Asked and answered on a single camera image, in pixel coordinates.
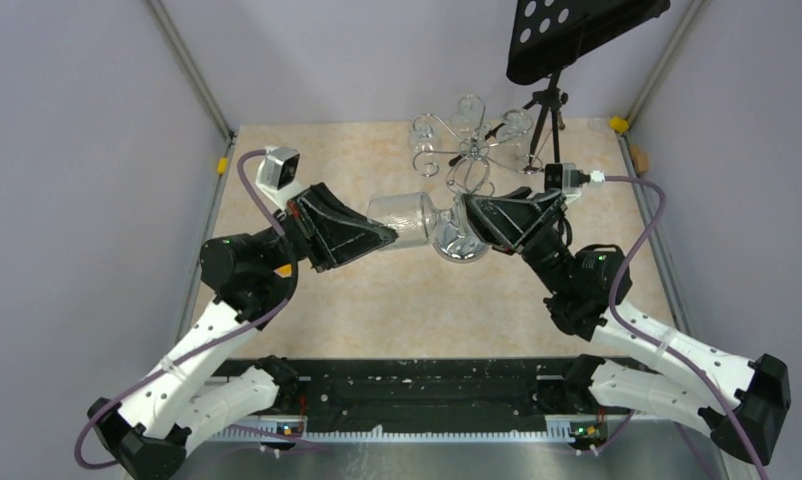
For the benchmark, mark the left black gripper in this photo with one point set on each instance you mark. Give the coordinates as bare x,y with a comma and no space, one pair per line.
332,242

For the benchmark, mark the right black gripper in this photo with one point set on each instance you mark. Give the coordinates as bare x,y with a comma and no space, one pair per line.
524,209

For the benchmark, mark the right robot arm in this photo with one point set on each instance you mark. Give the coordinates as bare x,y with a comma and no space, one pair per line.
739,403

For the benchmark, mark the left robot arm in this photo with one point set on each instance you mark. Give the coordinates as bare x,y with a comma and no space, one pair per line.
153,429

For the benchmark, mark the chrome wine glass rack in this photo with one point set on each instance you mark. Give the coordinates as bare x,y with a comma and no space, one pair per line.
468,164

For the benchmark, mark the back right hanging glass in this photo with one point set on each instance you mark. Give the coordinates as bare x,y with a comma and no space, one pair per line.
517,125

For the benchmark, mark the back centre hanging glass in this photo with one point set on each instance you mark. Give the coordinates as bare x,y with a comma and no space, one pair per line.
468,115

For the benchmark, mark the back left hanging glass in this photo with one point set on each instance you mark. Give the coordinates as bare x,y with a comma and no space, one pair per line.
422,135

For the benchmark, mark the red yellow toy block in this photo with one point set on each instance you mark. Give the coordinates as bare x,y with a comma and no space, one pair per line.
284,271

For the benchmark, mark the yellow left edge clip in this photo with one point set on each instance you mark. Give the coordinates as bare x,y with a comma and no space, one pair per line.
222,166

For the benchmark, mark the yellow corner clip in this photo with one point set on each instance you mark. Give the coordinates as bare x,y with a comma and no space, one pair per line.
619,124

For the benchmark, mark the black music stand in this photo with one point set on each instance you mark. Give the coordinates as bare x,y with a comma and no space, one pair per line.
549,36

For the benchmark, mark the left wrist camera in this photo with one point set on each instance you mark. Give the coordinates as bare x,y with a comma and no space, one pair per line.
276,177

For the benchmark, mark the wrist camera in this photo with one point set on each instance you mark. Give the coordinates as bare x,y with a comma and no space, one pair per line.
276,177
569,180

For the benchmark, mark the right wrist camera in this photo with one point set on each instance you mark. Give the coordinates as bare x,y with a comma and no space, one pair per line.
569,180

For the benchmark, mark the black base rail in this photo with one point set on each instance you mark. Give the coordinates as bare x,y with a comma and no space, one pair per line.
432,398

